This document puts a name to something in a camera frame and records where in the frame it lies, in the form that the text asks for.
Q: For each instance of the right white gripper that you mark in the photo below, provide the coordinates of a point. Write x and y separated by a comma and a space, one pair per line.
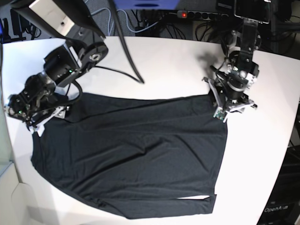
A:
50, 106

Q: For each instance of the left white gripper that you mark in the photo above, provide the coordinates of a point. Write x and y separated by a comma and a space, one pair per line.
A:
227, 101

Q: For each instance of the black long-sleeve T-shirt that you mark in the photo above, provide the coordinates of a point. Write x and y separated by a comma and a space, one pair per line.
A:
135, 158

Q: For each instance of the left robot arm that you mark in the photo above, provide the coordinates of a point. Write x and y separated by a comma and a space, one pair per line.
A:
241, 71

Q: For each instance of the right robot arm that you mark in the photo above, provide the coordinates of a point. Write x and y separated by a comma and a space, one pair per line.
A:
82, 50

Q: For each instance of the black OpenArm equipment case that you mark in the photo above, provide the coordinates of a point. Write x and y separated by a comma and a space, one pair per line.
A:
283, 205

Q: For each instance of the blue plastic box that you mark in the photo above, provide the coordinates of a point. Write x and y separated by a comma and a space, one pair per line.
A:
146, 4

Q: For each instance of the black power strip red switch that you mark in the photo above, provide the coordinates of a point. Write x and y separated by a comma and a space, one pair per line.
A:
201, 16

